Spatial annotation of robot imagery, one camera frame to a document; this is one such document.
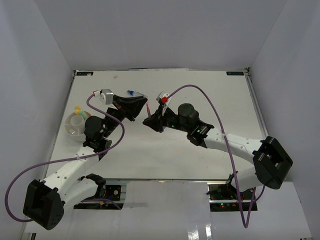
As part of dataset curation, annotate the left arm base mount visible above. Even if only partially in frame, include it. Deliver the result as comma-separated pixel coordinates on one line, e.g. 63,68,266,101
73,173,124,210

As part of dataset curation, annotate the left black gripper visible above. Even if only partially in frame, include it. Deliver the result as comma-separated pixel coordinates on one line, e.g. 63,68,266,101
102,95,148,138

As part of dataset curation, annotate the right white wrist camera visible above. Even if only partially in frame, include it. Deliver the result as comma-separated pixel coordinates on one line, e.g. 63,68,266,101
156,91,171,116

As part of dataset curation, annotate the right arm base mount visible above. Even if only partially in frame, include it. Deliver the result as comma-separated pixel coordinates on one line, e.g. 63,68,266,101
206,174,254,213

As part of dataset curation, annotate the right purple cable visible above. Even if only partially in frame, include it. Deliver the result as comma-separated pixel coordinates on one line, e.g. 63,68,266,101
167,84,266,228

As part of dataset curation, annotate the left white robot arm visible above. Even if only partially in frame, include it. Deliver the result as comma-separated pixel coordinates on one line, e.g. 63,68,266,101
23,91,148,230

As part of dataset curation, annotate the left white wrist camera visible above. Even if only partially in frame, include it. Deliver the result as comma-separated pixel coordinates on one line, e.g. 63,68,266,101
93,89,114,106

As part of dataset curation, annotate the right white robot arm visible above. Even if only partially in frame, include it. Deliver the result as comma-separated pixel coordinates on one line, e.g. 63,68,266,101
142,103,293,200

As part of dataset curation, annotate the pink red pen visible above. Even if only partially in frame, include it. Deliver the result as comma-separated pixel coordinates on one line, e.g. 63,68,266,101
146,103,152,119

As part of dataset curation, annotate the green marker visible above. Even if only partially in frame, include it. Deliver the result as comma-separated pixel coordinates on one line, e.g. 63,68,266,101
78,109,88,120

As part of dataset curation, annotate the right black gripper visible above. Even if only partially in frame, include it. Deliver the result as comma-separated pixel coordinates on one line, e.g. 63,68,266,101
143,104,190,133

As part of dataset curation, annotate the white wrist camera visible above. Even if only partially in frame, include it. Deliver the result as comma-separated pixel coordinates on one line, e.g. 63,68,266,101
93,89,114,106
156,91,171,116

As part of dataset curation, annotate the small bottle blue cap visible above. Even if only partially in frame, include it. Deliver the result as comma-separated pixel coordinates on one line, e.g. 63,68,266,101
127,90,148,99

